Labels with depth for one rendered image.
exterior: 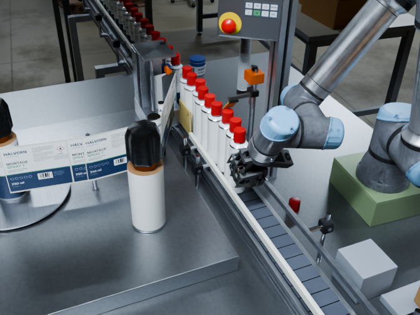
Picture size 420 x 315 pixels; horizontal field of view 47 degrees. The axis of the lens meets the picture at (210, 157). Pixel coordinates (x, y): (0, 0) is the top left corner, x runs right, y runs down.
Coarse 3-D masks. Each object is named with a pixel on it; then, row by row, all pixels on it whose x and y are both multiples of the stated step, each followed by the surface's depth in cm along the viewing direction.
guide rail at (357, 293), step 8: (264, 184) 130; (272, 192) 127; (280, 200) 124; (288, 208) 122; (296, 216) 119; (296, 224) 118; (304, 224) 117; (304, 232) 115; (312, 240) 113; (320, 248) 110; (328, 256) 108; (336, 264) 106; (336, 272) 106; (344, 272) 105; (344, 280) 103; (352, 288) 101; (360, 296) 100; (368, 304) 98; (368, 312) 98; (376, 312) 96
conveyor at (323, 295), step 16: (192, 144) 159; (224, 192) 139; (256, 208) 134; (272, 224) 128; (272, 240) 124; (288, 240) 124; (288, 256) 119; (304, 256) 119; (304, 272) 115; (320, 288) 111; (304, 304) 108; (320, 304) 108; (336, 304) 108
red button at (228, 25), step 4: (224, 20) 123; (228, 20) 122; (232, 20) 123; (224, 24) 123; (228, 24) 123; (232, 24) 123; (224, 28) 123; (228, 28) 123; (232, 28) 123; (228, 32) 124
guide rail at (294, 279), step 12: (204, 156) 148; (216, 168) 143; (228, 192) 136; (240, 204) 130; (252, 216) 126; (252, 228) 125; (264, 240) 119; (276, 252) 115; (288, 276) 111; (300, 288) 107; (312, 300) 104; (312, 312) 104
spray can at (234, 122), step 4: (232, 120) 132; (236, 120) 132; (240, 120) 132; (232, 124) 132; (236, 124) 132; (240, 124) 132; (232, 128) 133; (228, 132) 134; (232, 132) 134; (228, 136) 134; (232, 136) 133; (228, 140) 135; (228, 144) 135; (228, 148) 136; (228, 152) 137; (228, 156) 137; (224, 160) 140; (224, 164) 141; (228, 164) 139; (224, 168) 141; (224, 172) 142; (224, 176) 143
